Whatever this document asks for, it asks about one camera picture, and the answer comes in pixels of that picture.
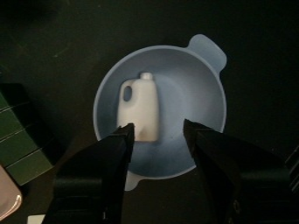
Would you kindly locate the white toy milk jug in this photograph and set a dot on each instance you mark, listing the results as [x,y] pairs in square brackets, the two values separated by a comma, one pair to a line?
[145,105]

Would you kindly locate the pink plastic tray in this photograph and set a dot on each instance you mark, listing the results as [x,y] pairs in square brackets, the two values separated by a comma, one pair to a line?
[7,195]

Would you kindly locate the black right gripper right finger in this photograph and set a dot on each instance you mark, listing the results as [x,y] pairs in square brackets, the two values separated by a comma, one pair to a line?
[241,180]

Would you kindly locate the flat white toy piece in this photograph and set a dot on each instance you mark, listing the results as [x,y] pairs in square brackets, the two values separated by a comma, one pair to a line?
[36,219]

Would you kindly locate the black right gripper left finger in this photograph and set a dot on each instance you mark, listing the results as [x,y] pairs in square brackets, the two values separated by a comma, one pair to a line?
[94,175]

